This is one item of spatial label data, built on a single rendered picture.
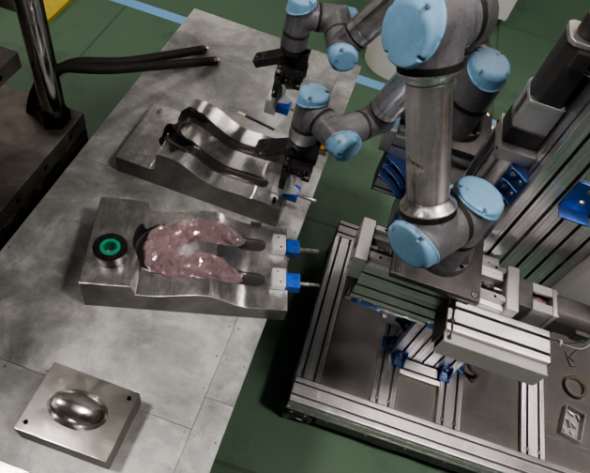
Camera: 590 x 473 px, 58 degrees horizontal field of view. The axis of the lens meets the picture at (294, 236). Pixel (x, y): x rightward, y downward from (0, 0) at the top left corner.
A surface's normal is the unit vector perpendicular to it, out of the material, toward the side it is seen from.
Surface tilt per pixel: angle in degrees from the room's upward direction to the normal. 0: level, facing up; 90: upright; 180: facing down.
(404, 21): 83
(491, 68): 7
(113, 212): 0
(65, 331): 0
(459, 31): 61
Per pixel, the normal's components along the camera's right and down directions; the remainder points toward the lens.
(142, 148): 0.18, -0.57
